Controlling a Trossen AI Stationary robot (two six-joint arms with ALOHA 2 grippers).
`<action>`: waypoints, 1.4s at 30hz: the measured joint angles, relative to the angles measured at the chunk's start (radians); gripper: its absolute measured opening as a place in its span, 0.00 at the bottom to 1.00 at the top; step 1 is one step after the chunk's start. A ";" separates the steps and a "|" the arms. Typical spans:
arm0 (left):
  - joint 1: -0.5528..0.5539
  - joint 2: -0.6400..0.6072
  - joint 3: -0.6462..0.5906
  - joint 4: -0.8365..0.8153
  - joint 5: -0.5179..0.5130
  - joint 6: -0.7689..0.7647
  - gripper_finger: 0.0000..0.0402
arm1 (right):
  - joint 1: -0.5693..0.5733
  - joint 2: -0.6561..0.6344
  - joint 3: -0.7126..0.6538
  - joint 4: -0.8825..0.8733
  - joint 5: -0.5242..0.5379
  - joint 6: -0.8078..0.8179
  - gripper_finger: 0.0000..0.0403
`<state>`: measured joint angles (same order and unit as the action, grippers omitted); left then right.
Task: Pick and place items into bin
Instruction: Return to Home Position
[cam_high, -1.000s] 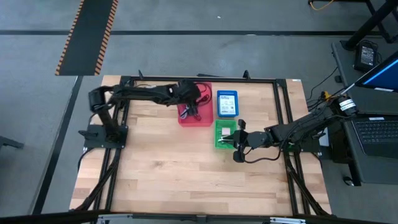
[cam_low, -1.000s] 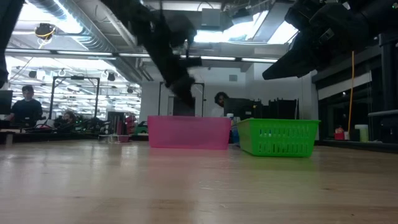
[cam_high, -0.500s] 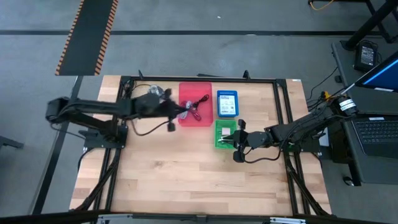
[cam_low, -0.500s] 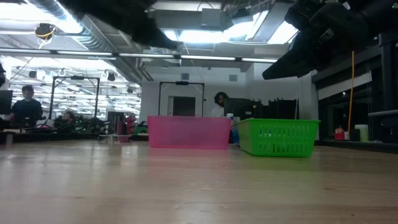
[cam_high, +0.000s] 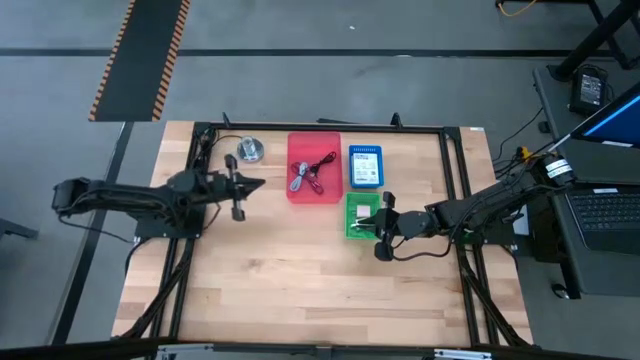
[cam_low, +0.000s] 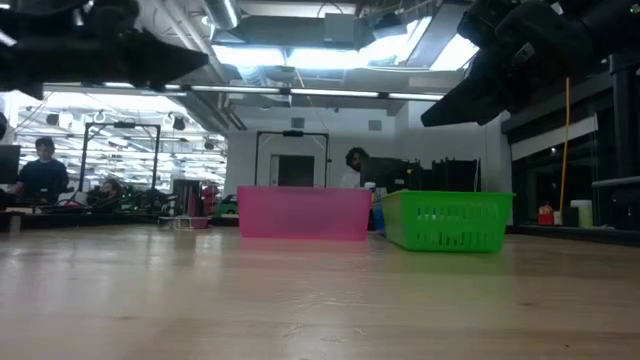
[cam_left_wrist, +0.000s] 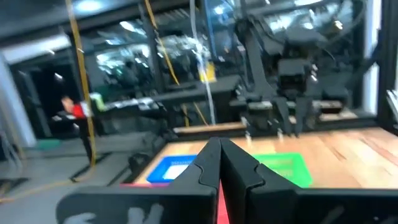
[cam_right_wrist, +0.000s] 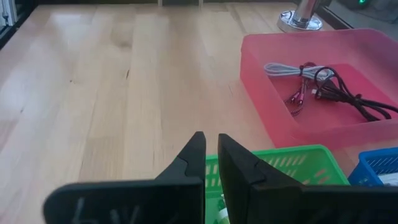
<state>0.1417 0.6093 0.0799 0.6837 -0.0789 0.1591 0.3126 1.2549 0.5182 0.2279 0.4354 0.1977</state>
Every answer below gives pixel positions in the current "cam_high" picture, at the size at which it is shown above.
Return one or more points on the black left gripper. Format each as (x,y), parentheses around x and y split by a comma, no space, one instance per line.
(234,187)

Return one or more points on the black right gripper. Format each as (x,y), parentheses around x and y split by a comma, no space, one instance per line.
(387,225)

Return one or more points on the white green-edged product box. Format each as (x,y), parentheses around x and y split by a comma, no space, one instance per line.
(365,169)

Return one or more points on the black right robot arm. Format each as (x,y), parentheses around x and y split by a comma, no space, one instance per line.
(475,210)

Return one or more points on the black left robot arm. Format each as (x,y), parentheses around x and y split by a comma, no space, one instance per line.
(125,197)

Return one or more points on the translucent red plastic bin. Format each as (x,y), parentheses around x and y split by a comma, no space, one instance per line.
(300,145)

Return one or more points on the green plastic basket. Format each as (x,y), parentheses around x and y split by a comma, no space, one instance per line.
(351,235)

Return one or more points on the blue plastic basket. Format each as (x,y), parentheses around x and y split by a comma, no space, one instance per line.
(366,149)

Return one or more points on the yellow power plug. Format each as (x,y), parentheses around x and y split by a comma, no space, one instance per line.
(524,152)

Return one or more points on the black orange-striped floor mat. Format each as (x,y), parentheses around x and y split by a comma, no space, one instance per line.
(140,60)

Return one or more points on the laptop computer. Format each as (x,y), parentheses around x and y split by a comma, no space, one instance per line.
(600,170)

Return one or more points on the black laptop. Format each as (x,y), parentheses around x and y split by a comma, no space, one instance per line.
(607,220)

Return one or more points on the dark chair leg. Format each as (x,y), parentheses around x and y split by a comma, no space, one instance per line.
(15,229)

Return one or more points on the computer monitor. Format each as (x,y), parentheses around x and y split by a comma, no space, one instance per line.
(617,122)

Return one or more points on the black stand legs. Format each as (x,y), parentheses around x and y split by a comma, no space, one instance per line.
(600,32)

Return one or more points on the black aluminium table frame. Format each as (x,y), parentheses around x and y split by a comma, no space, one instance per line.
(280,126)

